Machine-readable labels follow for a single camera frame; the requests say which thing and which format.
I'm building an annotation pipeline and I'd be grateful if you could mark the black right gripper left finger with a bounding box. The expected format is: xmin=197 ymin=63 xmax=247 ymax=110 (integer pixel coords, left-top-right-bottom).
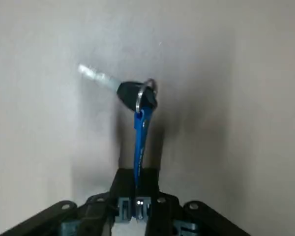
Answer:
xmin=0 ymin=168 xmax=136 ymax=236

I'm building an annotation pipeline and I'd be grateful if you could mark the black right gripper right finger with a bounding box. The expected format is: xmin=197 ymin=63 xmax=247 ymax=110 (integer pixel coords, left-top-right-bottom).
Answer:
xmin=136 ymin=168 xmax=252 ymax=236

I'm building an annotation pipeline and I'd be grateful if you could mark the black key with blue strap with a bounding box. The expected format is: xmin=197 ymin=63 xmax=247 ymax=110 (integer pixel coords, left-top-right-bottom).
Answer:
xmin=78 ymin=64 xmax=159 ymax=197

